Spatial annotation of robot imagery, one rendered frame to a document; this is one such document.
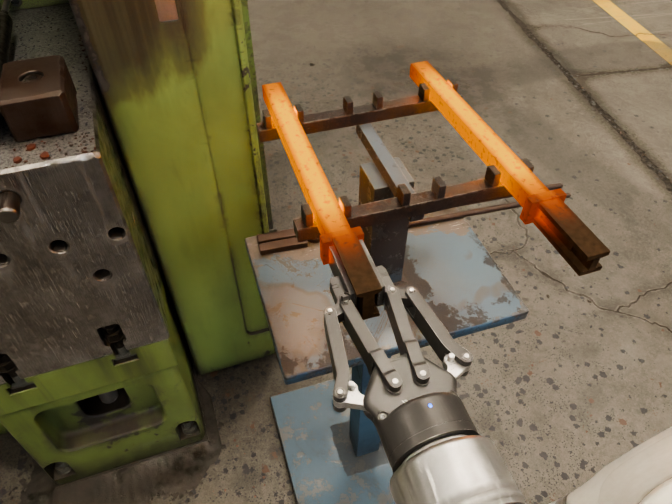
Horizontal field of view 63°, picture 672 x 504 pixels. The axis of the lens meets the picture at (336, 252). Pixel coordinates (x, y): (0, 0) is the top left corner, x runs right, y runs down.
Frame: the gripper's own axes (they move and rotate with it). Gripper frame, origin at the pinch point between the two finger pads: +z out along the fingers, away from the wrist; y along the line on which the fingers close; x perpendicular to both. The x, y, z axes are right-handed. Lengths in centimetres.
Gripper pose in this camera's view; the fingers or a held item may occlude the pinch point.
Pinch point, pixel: (355, 274)
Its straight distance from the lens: 56.9
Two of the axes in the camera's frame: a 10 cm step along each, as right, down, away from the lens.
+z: -3.0, -6.9, 6.6
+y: 9.5, -2.1, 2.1
